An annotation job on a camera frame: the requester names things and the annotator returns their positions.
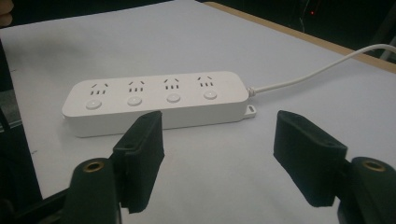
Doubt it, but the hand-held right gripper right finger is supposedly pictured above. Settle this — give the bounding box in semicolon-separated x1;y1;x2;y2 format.
273;109;396;224

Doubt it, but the white power strip cable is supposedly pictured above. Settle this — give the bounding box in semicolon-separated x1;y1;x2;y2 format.
247;43;396;95

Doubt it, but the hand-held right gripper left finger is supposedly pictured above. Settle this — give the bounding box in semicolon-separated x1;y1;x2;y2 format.
61;110;165;224

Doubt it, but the white power strip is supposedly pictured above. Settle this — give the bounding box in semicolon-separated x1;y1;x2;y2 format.
61;71;258;138

